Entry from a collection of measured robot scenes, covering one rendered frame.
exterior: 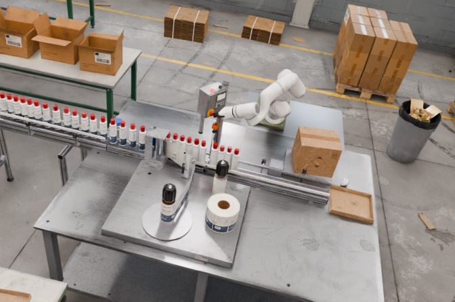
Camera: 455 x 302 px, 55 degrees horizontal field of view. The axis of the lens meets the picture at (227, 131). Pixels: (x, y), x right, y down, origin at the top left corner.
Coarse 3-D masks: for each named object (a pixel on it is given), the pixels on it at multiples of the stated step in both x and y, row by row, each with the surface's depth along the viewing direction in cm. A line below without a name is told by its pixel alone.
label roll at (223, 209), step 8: (208, 200) 267; (216, 200) 268; (224, 200) 269; (232, 200) 270; (208, 208) 263; (216, 208) 263; (224, 208) 272; (232, 208) 265; (208, 216) 265; (216, 216) 259; (224, 216) 258; (232, 216) 260; (208, 224) 268; (216, 224) 263; (224, 224) 262; (232, 224) 265; (224, 232) 266
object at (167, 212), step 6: (168, 186) 250; (174, 186) 251; (162, 192) 251; (168, 192) 249; (174, 192) 251; (162, 198) 258; (168, 198) 252; (174, 198) 254; (162, 204) 255; (168, 204) 254; (174, 204) 256; (162, 210) 258; (168, 210) 256; (174, 210) 260; (162, 216) 261; (168, 216) 259; (162, 222) 264; (168, 222) 263
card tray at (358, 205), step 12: (336, 192) 317; (348, 192) 319; (360, 192) 317; (336, 204) 307; (348, 204) 308; (360, 204) 310; (372, 204) 307; (348, 216) 298; (360, 216) 296; (372, 216) 299
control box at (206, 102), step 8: (200, 88) 285; (208, 88) 286; (216, 88) 288; (224, 88) 289; (200, 96) 287; (208, 96) 281; (216, 96) 286; (200, 104) 290; (208, 104) 285; (224, 104) 297; (200, 112) 293; (208, 112) 289
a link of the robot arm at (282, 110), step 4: (272, 104) 333; (276, 104) 331; (280, 104) 330; (284, 104) 331; (288, 104) 334; (272, 108) 335; (276, 108) 332; (280, 108) 330; (284, 108) 330; (288, 108) 331; (272, 112) 346; (276, 112) 334; (280, 112) 331; (284, 112) 330; (288, 112) 332; (280, 116) 334; (284, 116) 333
